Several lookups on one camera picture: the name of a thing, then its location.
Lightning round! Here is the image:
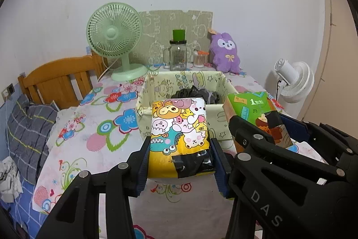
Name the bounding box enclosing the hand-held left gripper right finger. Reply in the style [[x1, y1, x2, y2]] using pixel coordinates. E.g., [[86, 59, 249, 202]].
[[210, 138, 234, 199]]

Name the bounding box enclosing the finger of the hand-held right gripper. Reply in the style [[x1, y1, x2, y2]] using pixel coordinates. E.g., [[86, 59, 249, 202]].
[[278, 113, 358, 176], [227, 115, 277, 161]]

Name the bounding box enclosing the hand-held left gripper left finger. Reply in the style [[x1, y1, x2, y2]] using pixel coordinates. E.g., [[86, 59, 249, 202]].
[[36, 138, 152, 239]]

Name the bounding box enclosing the green tissue pack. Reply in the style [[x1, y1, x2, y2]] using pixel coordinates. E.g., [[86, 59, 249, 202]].
[[223, 90, 294, 150]]

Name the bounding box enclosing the yellow cartoon tissue pack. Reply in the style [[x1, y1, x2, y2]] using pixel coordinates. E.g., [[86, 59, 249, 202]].
[[148, 97, 217, 179]]

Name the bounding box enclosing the grey drawstring pouch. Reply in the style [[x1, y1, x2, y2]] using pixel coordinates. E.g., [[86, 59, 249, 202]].
[[171, 86, 210, 101]]

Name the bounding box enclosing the yellow cartoon fabric storage box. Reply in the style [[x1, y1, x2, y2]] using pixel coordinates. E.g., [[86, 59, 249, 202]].
[[136, 71, 239, 145]]

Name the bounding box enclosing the white circulator fan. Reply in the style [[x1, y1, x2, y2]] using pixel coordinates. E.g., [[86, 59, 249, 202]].
[[266, 58, 315, 104]]

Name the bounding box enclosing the floral tablecloth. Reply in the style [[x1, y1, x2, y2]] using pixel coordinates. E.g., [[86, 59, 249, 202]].
[[32, 62, 330, 239]]

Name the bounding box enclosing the purple plush bunny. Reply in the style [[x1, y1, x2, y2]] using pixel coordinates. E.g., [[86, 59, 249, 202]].
[[208, 29, 242, 74]]

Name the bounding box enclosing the beige door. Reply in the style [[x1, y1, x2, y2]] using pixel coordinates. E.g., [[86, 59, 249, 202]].
[[296, 0, 358, 133]]

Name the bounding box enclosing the clear toothpick jar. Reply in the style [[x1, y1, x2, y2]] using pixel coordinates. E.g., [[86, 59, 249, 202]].
[[193, 50, 210, 68]]

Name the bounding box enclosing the glass jar mug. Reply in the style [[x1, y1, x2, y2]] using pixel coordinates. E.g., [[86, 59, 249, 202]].
[[163, 40, 192, 72]]

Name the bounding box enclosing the small green container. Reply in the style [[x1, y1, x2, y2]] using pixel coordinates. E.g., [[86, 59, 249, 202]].
[[173, 29, 187, 42]]

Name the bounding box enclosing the grey plaid pillow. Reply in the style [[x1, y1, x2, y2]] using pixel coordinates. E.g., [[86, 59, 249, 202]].
[[7, 95, 59, 187]]

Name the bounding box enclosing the wooden headboard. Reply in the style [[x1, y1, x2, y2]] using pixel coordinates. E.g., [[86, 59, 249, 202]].
[[18, 54, 108, 111]]

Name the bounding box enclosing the white crumpled cloth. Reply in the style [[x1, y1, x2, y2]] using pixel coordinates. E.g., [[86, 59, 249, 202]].
[[0, 156, 23, 204]]

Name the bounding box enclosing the printed cardboard panel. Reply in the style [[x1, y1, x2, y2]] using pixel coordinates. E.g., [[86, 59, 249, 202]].
[[131, 9, 214, 66]]

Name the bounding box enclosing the green desk fan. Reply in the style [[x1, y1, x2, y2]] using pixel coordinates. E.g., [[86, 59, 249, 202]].
[[86, 2, 149, 82]]

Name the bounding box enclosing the white fan cable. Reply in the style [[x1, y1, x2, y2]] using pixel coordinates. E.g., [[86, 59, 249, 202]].
[[99, 56, 118, 79]]

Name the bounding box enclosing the wall socket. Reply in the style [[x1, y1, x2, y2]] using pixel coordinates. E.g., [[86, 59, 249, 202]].
[[1, 84, 16, 98]]

